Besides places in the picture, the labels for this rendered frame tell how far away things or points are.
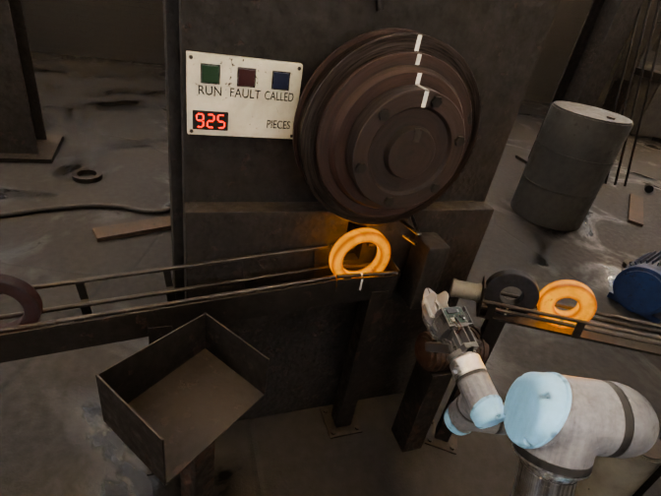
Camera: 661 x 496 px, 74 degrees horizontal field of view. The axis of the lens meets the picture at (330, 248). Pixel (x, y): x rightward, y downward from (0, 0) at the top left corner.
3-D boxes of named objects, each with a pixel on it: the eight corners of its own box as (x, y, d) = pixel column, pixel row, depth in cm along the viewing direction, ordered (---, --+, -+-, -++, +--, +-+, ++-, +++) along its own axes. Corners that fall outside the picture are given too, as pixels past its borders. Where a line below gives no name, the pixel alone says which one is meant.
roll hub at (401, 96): (335, 200, 105) (358, 78, 91) (435, 199, 115) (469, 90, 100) (343, 211, 101) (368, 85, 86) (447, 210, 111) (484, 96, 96)
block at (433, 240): (394, 290, 149) (413, 229, 137) (415, 288, 152) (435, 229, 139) (409, 311, 141) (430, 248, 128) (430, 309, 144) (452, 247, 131)
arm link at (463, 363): (476, 380, 106) (448, 385, 103) (467, 362, 109) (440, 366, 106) (492, 366, 101) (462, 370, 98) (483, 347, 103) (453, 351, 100)
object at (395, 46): (283, 215, 115) (307, 14, 90) (437, 213, 131) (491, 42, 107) (289, 226, 110) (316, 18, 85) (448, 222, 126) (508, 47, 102)
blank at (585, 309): (544, 274, 128) (546, 279, 126) (603, 284, 125) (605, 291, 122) (529, 316, 136) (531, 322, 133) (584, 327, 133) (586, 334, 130)
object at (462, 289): (450, 289, 141) (453, 274, 138) (478, 295, 139) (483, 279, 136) (449, 300, 136) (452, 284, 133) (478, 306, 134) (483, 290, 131)
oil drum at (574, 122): (495, 199, 388) (535, 95, 341) (546, 199, 408) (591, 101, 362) (541, 233, 341) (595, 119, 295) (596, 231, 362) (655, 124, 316)
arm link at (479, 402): (468, 433, 98) (484, 420, 91) (449, 387, 104) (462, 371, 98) (499, 426, 100) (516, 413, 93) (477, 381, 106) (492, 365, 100)
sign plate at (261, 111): (187, 131, 104) (185, 49, 95) (292, 137, 113) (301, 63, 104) (187, 134, 102) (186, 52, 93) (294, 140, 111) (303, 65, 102)
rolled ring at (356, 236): (397, 231, 125) (392, 225, 127) (337, 233, 118) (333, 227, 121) (384, 283, 134) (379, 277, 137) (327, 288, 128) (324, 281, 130)
